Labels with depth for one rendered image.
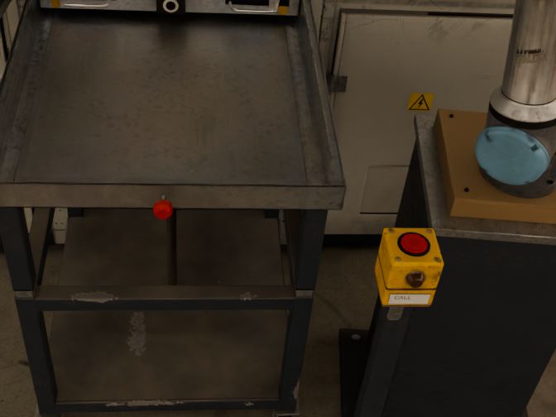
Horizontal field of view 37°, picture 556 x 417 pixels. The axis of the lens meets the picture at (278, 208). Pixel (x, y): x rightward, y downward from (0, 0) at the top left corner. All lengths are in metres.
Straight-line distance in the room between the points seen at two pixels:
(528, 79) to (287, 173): 0.42
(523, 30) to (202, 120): 0.59
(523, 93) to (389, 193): 1.09
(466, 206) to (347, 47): 0.65
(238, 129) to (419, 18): 0.68
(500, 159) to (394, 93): 0.81
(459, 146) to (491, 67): 0.55
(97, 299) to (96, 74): 0.43
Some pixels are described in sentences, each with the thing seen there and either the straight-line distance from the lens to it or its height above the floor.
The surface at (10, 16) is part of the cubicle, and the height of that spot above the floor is 0.75.
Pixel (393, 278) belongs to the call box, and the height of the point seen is 0.87.
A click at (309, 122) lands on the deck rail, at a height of 0.85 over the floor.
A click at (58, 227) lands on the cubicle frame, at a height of 0.07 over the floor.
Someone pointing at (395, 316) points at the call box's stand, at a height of 0.75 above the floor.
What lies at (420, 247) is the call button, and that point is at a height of 0.91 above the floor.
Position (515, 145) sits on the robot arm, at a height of 1.00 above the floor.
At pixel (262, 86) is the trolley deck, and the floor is 0.85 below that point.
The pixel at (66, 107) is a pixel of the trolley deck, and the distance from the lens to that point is 1.57.
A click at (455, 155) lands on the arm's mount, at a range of 1.62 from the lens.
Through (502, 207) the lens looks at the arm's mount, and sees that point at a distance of 1.55.
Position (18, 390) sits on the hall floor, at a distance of 2.19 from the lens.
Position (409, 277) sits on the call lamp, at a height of 0.88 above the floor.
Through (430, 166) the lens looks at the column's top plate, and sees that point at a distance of 1.65.
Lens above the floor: 1.77
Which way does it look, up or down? 43 degrees down
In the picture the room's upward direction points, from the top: 6 degrees clockwise
